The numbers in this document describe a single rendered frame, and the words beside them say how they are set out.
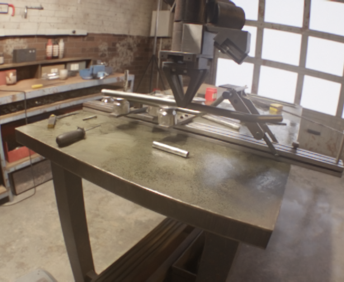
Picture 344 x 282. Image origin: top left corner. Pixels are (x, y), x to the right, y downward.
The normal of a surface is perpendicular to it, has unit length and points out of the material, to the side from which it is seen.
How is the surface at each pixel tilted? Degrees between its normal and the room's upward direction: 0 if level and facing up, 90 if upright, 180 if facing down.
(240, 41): 90
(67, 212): 90
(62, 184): 90
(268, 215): 0
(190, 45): 90
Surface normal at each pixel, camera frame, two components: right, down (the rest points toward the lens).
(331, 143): -0.50, 0.26
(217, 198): 0.08, -0.94
